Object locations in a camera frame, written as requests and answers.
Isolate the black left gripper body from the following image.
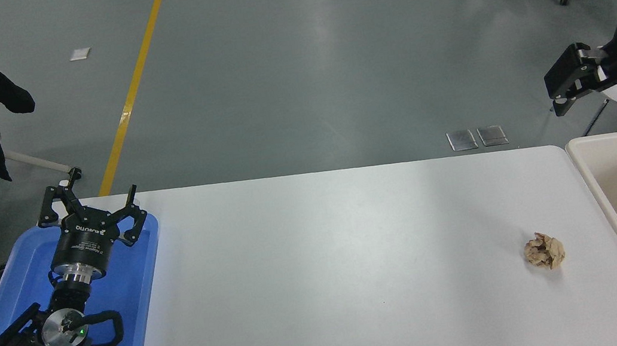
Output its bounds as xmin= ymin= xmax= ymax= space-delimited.
xmin=43 ymin=206 xmax=123 ymax=278

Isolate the tan paper ball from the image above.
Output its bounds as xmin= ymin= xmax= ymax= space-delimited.
xmin=521 ymin=229 xmax=568 ymax=274

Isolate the white chair with slanted legs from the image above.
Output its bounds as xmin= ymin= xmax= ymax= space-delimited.
xmin=0 ymin=84 xmax=86 ymax=274

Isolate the metal floor plate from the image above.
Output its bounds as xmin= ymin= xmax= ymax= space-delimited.
xmin=476 ymin=123 xmax=509 ymax=148
xmin=446 ymin=128 xmax=478 ymax=152

